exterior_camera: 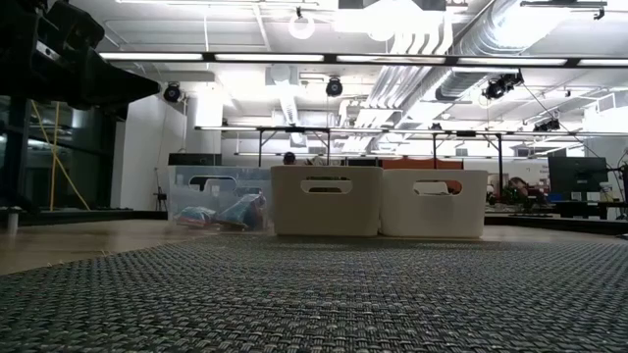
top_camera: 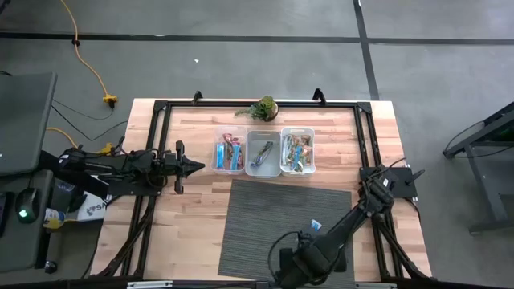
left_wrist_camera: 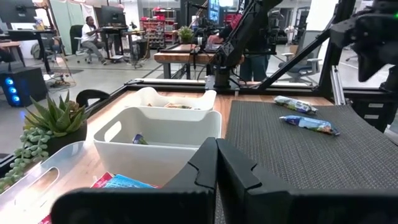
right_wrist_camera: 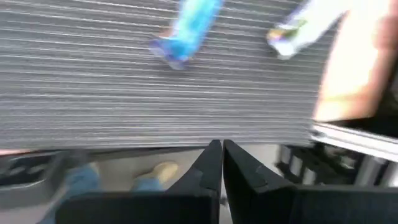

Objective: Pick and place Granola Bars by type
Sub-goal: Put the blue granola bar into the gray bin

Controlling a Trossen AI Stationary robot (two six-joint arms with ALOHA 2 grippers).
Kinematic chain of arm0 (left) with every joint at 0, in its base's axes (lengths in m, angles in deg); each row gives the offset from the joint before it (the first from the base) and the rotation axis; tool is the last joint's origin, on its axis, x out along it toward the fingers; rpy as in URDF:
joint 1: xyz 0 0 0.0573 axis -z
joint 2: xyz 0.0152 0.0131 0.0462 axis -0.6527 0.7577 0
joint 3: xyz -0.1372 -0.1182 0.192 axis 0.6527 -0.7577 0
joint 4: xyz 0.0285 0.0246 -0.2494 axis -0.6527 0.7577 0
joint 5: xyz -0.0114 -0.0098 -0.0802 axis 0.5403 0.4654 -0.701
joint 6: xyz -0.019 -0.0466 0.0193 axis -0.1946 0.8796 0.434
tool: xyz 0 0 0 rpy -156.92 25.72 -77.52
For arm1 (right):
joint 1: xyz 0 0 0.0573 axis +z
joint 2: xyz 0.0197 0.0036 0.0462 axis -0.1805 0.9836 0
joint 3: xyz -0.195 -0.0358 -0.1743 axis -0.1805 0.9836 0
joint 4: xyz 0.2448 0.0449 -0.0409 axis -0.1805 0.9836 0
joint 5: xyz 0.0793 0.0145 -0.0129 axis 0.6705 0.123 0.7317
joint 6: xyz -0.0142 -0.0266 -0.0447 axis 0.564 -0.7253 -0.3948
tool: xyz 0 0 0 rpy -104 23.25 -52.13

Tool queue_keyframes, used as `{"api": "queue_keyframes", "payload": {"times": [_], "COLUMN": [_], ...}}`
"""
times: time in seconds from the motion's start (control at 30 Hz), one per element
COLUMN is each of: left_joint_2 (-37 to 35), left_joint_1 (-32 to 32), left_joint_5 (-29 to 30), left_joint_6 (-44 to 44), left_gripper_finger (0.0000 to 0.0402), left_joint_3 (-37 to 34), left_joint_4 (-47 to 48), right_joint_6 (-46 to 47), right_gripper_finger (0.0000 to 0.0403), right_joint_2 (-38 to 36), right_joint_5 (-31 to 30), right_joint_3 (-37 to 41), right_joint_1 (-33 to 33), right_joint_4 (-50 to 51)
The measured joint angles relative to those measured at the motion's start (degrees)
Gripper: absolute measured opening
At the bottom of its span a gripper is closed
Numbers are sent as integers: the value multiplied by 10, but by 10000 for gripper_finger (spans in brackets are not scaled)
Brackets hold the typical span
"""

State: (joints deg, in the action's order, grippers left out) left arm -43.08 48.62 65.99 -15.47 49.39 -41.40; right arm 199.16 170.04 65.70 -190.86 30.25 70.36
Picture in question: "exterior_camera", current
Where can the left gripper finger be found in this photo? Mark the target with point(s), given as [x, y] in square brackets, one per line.
[118, 88]

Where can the black ceiling spotlight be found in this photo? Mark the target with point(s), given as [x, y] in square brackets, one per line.
[334, 88]
[172, 93]
[498, 88]

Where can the black flat screen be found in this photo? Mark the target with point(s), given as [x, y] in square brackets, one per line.
[196, 159]

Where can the clear plastic bin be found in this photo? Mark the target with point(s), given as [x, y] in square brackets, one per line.
[221, 176]

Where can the overhead light bar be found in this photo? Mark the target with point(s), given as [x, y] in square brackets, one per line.
[270, 57]

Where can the person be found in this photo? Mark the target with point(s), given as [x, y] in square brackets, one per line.
[289, 158]

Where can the round ceiling lamp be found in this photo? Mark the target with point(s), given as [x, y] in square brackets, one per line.
[301, 33]

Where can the grey plastic bin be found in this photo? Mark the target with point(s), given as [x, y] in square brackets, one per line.
[326, 211]

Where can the grey woven placemat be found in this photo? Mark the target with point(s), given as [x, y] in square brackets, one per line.
[245, 304]

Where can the orange partition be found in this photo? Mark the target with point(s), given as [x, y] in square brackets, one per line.
[422, 164]

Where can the white plastic bin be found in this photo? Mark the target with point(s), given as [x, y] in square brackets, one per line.
[434, 216]

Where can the black computer monitor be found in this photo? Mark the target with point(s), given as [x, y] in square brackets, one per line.
[579, 176]

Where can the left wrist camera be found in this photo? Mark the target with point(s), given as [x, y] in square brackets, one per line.
[78, 24]

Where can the black background table frame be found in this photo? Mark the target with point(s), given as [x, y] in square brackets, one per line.
[294, 129]

